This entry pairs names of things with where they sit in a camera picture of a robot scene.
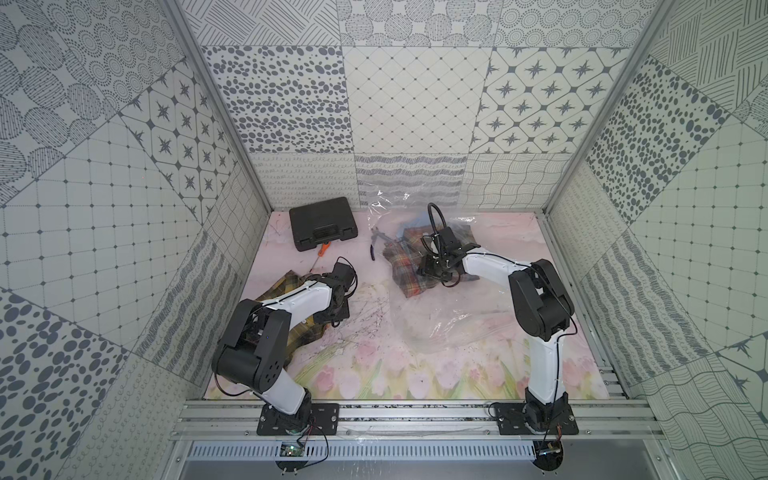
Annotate red plaid shirt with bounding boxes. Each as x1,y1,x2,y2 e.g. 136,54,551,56
381,236,440,298

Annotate yellow plaid shirt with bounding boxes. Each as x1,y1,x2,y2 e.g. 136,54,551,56
250,273,339,367

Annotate clear plastic vacuum bag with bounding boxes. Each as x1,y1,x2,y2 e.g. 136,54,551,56
361,186,522,353

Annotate light blue shirt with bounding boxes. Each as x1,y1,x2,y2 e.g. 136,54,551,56
398,222,475,250

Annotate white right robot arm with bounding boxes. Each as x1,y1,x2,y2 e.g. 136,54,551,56
418,245,575,433

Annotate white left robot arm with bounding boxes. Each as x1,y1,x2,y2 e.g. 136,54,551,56
211,276,357,418

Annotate black plastic tool case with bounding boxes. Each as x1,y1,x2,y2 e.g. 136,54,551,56
289,197,358,252

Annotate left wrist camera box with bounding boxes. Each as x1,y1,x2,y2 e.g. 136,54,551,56
330,261,356,290

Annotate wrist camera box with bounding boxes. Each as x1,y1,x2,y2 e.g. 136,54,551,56
435,227,462,254
330,261,356,290

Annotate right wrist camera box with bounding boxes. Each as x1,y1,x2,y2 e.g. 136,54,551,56
435,227,462,254

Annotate orange handled screwdriver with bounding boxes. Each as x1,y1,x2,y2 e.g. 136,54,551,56
310,242,330,271

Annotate blue handled pliers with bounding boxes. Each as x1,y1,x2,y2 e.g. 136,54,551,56
369,227,391,261

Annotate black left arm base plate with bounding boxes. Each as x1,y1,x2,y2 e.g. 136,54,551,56
257,402,340,436

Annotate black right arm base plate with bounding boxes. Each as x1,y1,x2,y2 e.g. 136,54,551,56
488,401,579,436

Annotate aluminium mounting rail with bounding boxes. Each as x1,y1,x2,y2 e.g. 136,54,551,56
170,400,663,441

